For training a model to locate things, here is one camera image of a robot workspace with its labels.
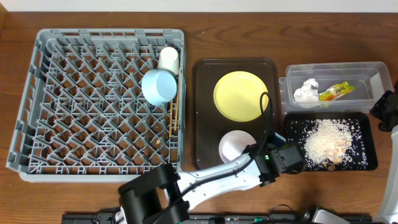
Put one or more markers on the wooden chopstick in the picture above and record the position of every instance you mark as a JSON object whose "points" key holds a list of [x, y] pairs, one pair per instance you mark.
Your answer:
{"points": [[171, 118], [177, 101]]}

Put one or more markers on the white bowl with food residue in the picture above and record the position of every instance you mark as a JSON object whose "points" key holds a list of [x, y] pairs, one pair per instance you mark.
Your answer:
{"points": [[233, 143]]}

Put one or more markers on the light blue bowl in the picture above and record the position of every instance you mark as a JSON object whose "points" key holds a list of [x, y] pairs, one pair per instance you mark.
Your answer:
{"points": [[158, 87]]}

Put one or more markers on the white cup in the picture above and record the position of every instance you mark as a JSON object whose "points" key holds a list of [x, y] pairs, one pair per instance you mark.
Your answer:
{"points": [[169, 60]]}

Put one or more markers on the white tissue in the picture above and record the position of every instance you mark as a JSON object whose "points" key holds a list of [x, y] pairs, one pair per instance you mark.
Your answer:
{"points": [[308, 92]]}

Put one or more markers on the green yellow snack wrapper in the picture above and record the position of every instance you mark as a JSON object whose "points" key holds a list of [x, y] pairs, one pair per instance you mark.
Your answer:
{"points": [[336, 91]]}

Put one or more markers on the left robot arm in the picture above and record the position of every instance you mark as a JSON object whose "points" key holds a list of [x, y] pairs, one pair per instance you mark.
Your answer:
{"points": [[165, 196]]}

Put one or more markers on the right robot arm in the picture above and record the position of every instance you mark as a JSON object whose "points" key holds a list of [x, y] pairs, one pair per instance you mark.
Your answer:
{"points": [[385, 110]]}

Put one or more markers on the grey plastic dishwasher rack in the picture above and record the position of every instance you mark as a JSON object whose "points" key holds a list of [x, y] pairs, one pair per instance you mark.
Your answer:
{"points": [[83, 117]]}

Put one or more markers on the dark brown serving tray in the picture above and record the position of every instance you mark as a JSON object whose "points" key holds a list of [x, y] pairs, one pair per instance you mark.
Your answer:
{"points": [[209, 125]]}

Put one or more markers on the yellow plate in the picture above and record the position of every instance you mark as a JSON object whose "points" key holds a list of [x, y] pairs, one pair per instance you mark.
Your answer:
{"points": [[237, 96]]}

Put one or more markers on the pile of rice scraps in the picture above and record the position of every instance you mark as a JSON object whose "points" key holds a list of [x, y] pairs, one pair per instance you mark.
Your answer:
{"points": [[329, 144]]}

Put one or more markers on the black plastic bin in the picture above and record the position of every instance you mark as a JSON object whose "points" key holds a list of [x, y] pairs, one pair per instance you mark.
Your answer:
{"points": [[363, 123]]}

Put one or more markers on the clear plastic bin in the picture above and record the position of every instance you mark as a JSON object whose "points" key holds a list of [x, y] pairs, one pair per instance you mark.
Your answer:
{"points": [[370, 80]]}

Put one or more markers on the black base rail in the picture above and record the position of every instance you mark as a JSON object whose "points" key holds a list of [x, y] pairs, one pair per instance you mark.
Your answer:
{"points": [[110, 218]]}

